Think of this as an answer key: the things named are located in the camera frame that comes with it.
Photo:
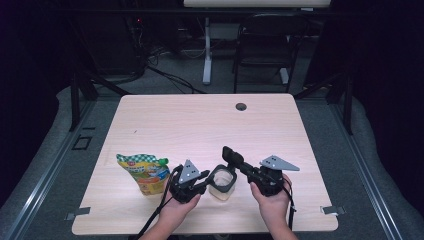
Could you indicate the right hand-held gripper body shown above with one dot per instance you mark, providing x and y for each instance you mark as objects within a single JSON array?
[{"x": 276, "y": 163}]

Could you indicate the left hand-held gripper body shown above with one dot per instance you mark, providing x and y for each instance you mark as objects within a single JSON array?
[{"x": 189, "y": 173}]

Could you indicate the clear jar black flip lid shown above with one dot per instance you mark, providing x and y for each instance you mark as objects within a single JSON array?
[{"x": 222, "y": 181}]

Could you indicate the yellow spouted pouch green cap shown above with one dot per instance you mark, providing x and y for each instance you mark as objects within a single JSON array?
[{"x": 143, "y": 173}]

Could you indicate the person's right hand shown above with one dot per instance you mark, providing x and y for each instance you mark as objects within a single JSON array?
[{"x": 273, "y": 206}]

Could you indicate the person's left hand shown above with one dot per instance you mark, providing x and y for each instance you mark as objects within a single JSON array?
[{"x": 176, "y": 210}]

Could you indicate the grey tape piece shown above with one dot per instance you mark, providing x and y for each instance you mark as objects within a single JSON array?
[
  {"x": 331, "y": 210},
  {"x": 80, "y": 211}
]

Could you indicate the short white desk leg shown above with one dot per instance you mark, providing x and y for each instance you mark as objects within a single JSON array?
[{"x": 284, "y": 76}]

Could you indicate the long white desk leg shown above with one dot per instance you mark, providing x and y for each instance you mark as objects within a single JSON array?
[{"x": 207, "y": 66}]

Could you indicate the black folding chair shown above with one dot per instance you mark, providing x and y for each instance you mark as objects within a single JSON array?
[{"x": 266, "y": 43}]

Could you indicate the black curtain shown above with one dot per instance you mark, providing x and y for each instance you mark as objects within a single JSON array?
[
  {"x": 390, "y": 83},
  {"x": 26, "y": 83}
]

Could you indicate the dark computer tower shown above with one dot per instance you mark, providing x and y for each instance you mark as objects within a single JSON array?
[{"x": 110, "y": 46}]

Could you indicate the white desk top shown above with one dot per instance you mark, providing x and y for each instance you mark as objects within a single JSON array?
[{"x": 256, "y": 2}]

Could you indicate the aluminium floor rail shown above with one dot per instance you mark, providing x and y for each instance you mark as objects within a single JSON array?
[
  {"x": 43, "y": 181},
  {"x": 366, "y": 176}
]

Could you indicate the black metal frame stand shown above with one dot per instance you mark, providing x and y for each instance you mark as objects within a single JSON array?
[
  {"x": 75, "y": 100},
  {"x": 348, "y": 106}
]

